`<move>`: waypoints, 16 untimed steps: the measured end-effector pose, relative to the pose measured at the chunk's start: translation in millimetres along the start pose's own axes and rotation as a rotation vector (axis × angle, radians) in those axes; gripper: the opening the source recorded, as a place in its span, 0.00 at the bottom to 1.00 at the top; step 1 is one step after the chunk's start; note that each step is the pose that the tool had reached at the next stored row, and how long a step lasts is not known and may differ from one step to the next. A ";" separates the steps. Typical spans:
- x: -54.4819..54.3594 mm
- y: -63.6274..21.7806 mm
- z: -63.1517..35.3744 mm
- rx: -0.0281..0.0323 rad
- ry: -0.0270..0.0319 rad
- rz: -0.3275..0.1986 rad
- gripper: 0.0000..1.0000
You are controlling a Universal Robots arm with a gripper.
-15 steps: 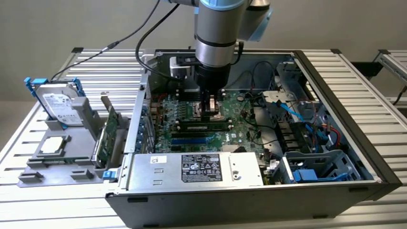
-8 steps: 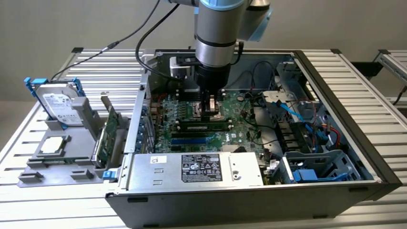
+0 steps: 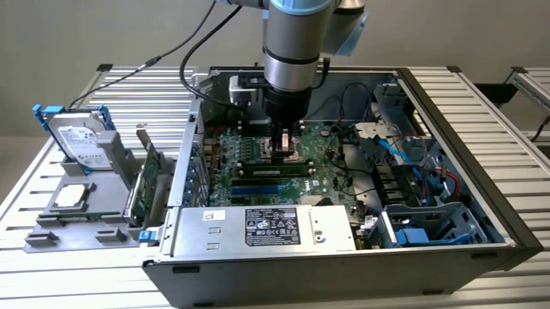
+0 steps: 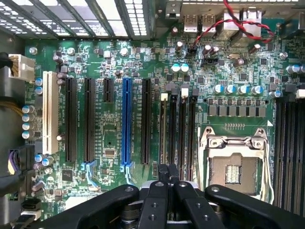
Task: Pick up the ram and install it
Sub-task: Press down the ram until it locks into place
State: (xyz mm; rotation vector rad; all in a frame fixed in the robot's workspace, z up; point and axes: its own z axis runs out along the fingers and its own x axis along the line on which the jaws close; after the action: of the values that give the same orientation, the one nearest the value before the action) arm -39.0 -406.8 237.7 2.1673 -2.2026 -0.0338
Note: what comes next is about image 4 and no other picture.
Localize grey metal PC case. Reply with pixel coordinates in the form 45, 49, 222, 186
0, 0, 305, 229

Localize red black twisted wire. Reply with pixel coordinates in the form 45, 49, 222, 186
190, 0, 275, 52

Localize silver USB port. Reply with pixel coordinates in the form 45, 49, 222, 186
201, 14, 216, 33
183, 14, 198, 33

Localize CPU socket locking lever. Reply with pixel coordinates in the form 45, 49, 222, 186
258, 138, 275, 204
197, 127, 205, 191

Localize yellow braided cable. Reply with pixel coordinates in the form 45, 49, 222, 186
0, 100, 24, 118

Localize black connector purple wires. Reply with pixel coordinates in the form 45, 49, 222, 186
7, 148, 33, 175

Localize silver network port stack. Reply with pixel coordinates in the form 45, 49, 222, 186
223, 8, 263, 41

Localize long black expansion slot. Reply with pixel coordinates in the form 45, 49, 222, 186
65, 77, 78, 163
141, 78, 152, 165
83, 78, 96, 163

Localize metal CPU socket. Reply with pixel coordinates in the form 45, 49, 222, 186
199, 127, 275, 204

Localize black flat cable plug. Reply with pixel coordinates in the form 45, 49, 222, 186
14, 199, 41, 229

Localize black fan header connector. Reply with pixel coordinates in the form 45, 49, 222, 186
201, 57, 219, 67

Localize green motherboard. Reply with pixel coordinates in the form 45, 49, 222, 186
23, 35, 305, 222

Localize short black expansion slot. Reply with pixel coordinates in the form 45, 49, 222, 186
102, 78, 114, 104

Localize white power connector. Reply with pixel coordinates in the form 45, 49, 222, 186
8, 54, 36, 83

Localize white PCI expansion slot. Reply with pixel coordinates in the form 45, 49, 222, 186
42, 71, 60, 155

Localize blue expansion slot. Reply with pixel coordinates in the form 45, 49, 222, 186
120, 76, 133, 172

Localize black RAM slot white latch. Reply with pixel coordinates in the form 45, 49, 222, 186
179, 87, 189, 182
159, 93, 169, 165
295, 89, 305, 217

